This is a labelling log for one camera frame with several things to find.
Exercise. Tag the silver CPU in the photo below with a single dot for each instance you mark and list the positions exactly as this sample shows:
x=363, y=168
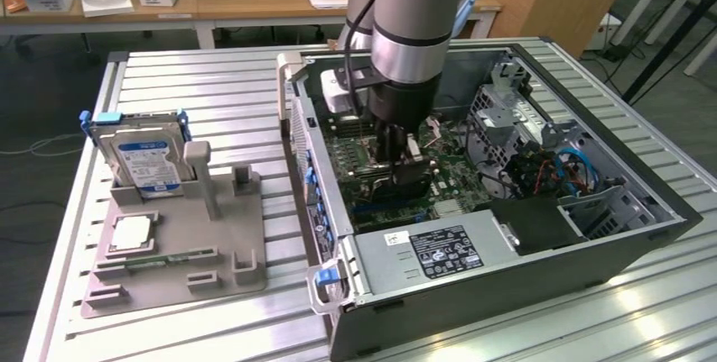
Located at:
x=131, y=234

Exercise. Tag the wooden cabinet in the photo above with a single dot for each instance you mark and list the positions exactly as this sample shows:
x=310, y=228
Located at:
x=583, y=9

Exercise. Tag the perforated metal drive cage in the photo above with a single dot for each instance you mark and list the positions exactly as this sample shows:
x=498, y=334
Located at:
x=515, y=114

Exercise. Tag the grey power supply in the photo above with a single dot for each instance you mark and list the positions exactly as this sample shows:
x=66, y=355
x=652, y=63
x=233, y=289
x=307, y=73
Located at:
x=392, y=265

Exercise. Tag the black power strip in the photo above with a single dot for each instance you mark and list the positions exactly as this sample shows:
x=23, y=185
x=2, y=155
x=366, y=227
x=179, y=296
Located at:
x=615, y=53

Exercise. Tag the white box with round dish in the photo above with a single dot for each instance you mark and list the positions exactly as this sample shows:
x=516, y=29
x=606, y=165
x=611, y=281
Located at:
x=103, y=1

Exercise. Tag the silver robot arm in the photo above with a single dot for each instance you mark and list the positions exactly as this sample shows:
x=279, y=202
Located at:
x=415, y=13

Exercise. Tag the white box with red mark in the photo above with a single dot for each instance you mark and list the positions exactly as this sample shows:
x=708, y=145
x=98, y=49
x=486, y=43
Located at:
x=603, y=32

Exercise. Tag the white table frame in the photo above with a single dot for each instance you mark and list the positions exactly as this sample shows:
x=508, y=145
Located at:
x=642, y=1

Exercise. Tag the black slanted pole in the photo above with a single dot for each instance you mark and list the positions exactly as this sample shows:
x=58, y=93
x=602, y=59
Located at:
x=672, y=43

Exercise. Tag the green graphics card black fan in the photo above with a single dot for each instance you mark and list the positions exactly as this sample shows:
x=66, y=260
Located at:
x=415, y=187

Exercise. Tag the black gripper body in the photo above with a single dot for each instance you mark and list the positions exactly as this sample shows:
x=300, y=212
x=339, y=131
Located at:
x=403, y=103

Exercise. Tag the orange item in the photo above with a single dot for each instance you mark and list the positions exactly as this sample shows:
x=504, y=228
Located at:
x=14, y=4

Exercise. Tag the metal socket cover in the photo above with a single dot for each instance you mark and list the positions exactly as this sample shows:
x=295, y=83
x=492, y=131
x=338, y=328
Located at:
x=432, y=131

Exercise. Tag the green RAM stick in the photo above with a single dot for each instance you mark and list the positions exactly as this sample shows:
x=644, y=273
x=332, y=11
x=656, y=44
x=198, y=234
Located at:
x=163, y=260

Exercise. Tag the green motherboard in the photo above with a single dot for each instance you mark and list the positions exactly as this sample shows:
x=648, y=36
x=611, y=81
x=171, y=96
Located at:
x=459, y=177

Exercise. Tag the CPU socket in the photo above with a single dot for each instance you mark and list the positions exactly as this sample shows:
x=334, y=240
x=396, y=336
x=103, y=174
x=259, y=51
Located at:
x=368, y=152

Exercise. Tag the white paper label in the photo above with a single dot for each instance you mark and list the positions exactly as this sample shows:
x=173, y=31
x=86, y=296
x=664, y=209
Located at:
x=174, y=15

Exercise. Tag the hard disk with blue bracket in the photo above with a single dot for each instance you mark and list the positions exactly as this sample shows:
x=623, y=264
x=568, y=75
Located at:
x=143, y=160

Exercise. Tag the grey parts rack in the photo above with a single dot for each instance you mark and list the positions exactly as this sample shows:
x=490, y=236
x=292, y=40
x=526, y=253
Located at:
x=179, y=227

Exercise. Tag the silver chipset heatsink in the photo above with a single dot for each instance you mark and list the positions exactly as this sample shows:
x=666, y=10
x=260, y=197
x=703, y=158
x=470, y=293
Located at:
x=451, y=208

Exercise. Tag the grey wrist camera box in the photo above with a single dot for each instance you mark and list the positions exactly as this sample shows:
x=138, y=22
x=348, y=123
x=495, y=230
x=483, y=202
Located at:
x=336, y=93

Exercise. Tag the black open PC case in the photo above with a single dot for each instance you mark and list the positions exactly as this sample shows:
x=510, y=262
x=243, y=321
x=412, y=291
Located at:
x=504, y=295

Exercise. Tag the grey metal disk bay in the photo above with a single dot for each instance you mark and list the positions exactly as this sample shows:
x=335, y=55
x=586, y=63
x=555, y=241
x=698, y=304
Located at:
x=608, y=211

